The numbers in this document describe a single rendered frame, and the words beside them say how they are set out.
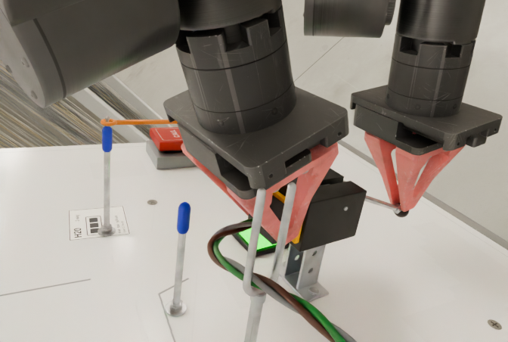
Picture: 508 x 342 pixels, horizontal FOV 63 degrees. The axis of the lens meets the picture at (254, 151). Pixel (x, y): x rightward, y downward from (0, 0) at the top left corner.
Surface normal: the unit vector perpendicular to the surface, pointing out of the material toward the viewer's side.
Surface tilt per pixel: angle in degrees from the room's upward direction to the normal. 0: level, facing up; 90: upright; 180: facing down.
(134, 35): 119
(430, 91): 66
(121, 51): 130
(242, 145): 26
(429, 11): 57
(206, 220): 48
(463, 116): 39
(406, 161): 73
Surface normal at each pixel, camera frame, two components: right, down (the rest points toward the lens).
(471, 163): -0.56, -0.58
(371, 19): -0.15, 0.73
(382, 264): 0.14, -0.92
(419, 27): -0.69, 0.33
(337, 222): 0.54, 0.39
